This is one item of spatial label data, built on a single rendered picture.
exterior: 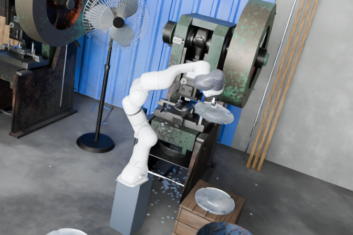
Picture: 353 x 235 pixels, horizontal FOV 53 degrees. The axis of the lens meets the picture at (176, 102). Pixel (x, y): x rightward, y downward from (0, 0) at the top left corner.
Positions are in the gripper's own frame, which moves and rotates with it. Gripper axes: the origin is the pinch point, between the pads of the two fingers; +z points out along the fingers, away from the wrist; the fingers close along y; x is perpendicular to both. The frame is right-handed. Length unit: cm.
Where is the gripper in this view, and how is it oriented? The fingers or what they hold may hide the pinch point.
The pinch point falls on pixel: (214, 104)
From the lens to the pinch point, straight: 239.8
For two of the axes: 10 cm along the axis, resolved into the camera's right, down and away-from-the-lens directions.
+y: 3.5, -8.4, 4.1
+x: -9.3, -2.9, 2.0
